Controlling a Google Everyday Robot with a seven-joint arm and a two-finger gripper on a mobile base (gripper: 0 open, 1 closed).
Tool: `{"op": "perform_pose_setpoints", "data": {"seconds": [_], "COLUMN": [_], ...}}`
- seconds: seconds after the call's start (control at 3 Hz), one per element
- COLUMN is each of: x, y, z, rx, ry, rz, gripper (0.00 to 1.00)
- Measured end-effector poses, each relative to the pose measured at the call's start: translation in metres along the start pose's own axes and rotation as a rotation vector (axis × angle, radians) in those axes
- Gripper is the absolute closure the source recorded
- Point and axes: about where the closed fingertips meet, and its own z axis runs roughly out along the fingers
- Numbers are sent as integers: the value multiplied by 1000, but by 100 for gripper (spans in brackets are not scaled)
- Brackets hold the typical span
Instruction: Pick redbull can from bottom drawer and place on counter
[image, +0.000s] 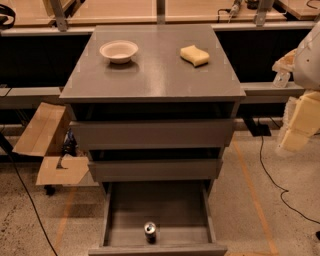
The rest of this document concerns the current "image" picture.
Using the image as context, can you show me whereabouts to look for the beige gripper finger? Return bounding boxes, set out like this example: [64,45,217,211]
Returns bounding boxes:
[276,90,320,154]
[272,49,296,72]

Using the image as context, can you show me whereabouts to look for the redbull can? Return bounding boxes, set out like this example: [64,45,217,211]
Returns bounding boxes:
[144,222,157,243]

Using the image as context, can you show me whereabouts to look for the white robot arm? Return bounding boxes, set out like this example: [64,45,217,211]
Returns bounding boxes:
[272,22,320,156]

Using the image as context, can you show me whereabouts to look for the grey top drawer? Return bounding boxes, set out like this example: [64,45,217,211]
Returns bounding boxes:
[70,119,233,150]

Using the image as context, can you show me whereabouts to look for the grey middle drawer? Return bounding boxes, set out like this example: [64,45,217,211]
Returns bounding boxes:
[89,159,222,182]

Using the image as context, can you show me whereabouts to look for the grey drawer cabinet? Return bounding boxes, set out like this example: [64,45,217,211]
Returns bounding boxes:
[59,23,247,256]

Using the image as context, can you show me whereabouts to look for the grey open bottom drawer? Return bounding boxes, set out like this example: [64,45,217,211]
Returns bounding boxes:
[88,181,227,256]

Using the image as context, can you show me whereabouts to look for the clear sanitizer bottle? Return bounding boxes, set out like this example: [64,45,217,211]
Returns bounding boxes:
[273,71,291,88]

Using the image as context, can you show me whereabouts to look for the yellow sponge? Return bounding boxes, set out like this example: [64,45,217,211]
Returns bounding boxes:
[180,45,210,67]

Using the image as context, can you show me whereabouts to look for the white paper bowl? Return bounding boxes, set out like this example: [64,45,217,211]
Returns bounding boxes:
[99,40,138,64]

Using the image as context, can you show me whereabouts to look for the blue bag in box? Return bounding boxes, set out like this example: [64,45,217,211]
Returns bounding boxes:
[62,129,77,156]

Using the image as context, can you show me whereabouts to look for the open cardboard box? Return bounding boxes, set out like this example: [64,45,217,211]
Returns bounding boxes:
[13,102,88,186]

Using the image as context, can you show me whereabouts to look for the black headphones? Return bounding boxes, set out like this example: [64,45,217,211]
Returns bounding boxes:
[0,4,16,30]

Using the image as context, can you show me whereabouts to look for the grey metal shelf rail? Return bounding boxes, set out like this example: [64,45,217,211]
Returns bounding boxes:
[240,82,304,104]

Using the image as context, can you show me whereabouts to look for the black floor cable right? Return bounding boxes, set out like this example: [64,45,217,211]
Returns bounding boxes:
[257,118,320,226]

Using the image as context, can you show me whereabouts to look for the black floor cable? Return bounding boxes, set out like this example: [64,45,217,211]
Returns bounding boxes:
[0,133,60,256]
[257,118,320,226]

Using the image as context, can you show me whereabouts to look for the black floor cable left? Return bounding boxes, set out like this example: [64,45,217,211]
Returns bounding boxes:
[0,133,60,256]

